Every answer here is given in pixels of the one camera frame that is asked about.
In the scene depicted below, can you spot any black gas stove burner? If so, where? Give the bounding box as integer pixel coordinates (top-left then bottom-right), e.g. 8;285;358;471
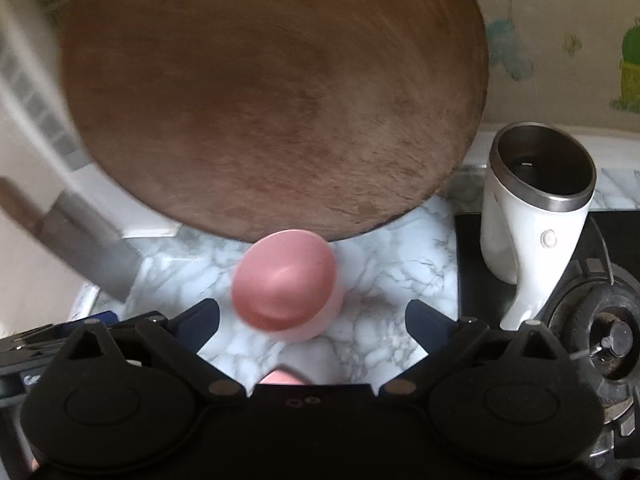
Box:
454;211;640;463

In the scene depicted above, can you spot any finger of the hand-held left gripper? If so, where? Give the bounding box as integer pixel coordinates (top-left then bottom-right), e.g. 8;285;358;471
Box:
0;312;121;350

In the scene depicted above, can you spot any white steel mug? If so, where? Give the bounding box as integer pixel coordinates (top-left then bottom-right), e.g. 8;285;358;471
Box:
479;120;598;331

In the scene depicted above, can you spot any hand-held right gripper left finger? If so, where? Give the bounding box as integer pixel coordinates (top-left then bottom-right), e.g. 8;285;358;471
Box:
50;298;248;406

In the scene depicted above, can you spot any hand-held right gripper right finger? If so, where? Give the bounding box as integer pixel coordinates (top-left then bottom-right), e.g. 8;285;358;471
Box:
379;299;574;404

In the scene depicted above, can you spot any pink bowl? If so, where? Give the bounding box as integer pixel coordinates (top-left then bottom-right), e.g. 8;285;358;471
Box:
231;228;345;344

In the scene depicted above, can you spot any round wooden cutting board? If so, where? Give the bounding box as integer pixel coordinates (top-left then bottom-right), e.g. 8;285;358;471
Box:
59;0;491;244

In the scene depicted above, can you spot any steel cleaver knife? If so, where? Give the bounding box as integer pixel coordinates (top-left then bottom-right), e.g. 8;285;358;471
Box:
0;175;142;304

